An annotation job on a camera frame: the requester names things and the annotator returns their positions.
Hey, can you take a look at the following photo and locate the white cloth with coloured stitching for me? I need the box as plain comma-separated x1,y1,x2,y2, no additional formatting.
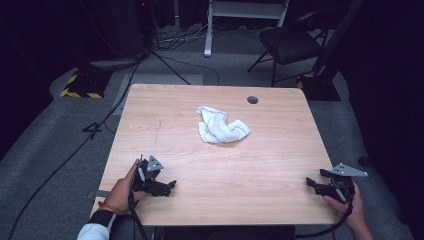
195,105,252,145

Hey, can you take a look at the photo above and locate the person's dark-clothed knee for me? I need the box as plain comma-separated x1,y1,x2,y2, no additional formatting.
109,214,137,240

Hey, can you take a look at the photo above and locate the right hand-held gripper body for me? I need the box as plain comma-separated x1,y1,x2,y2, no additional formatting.
315,162,369,204

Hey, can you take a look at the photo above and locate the person's left hand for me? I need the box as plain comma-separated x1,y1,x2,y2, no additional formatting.
99,158,148,215

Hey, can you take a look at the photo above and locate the yellow-black striped stand base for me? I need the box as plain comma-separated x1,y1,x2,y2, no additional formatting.
296,72,342,102
59,67,113,100

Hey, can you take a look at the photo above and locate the thin black floor cable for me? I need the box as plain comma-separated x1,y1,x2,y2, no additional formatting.
159,53,221,87

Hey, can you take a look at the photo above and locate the white desk frame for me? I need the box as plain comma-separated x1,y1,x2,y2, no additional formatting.
203,0,291,59

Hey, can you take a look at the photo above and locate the tangle of floor cables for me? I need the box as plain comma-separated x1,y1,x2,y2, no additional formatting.
152,23,208,52

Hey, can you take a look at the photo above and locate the person's right hand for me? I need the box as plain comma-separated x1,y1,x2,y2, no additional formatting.
323,182,367,231

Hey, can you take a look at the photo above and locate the black folding chair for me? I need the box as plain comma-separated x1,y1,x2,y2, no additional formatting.
246,7,330,88

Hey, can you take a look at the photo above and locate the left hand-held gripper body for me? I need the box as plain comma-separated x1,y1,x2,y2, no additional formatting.
132,154,165,193

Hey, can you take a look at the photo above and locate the orange wrist band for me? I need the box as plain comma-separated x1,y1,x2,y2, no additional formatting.
97,200,120,215

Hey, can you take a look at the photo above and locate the hand-held gripper black cable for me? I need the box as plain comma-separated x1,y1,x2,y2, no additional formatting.
127,192,148,240
294,199,355,240

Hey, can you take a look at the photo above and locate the left hand-held gripper black cable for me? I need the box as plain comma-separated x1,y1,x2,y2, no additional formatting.
127,192,148,240

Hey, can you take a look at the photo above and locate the grey tape piece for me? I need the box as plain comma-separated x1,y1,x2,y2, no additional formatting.
86,189,111,200

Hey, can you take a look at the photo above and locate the black slanted stand pole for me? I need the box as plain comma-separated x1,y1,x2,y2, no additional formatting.
312,0,367,78

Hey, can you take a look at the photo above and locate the right hand-held gripper black cable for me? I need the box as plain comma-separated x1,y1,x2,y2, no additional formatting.
294,199,355,240

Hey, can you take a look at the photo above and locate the long black floor cable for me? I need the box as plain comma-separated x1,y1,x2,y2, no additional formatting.
6,54,148,240

